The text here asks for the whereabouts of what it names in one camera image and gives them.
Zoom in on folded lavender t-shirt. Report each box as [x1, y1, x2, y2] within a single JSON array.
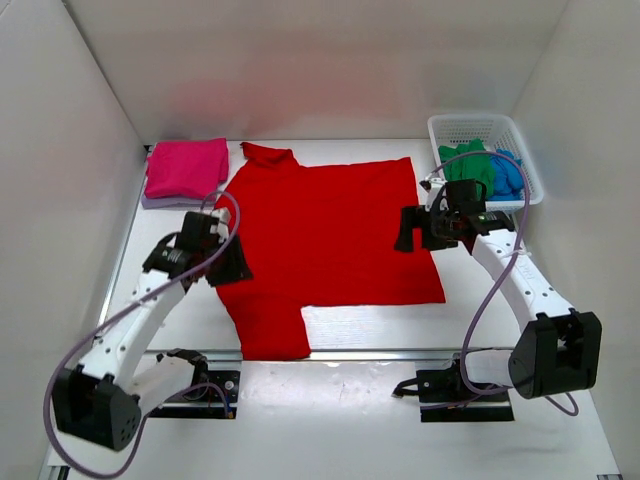
[[140, 194, 216, 209]]

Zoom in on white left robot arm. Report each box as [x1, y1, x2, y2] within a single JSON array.
[[46, 208, 252, 452]]

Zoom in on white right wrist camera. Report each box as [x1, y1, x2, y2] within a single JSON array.
[[419, 175, 447, 194]]

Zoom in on crumpled green t-shirt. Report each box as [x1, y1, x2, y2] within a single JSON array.
[[438, 138, 496, 199]]

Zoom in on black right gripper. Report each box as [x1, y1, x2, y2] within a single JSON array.
[[395, 205, 459, 254]]

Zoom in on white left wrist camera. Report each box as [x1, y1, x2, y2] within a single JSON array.
[[210, 207, 232, 241]]

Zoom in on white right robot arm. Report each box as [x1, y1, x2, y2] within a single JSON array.
[[395, 175, 602, 401]]

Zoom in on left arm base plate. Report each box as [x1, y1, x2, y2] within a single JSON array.
[[150, 362, 241, 420]]

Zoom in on crumpled blue t-shirt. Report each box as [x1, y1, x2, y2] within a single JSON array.
[[489, 149, 524, 201]]

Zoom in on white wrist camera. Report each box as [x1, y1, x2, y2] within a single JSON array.
[[210, 207, 232, 241], [419, 175, 447, 194]]

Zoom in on white plastic mesh basket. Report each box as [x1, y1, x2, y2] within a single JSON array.
[[427, 113, 544, 205]]

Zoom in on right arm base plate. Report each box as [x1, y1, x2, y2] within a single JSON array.
[[392, 367, 515, 423]]

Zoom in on red t-shirt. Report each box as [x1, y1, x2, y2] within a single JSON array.
[[217, 142, 446, 361]]

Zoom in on folded pink t-shirt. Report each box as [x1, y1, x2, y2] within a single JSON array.
[[144, 138, 230, 199]]

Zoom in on aluminium table edge rail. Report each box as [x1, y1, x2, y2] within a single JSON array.
[[142, 348, 516, 365]]

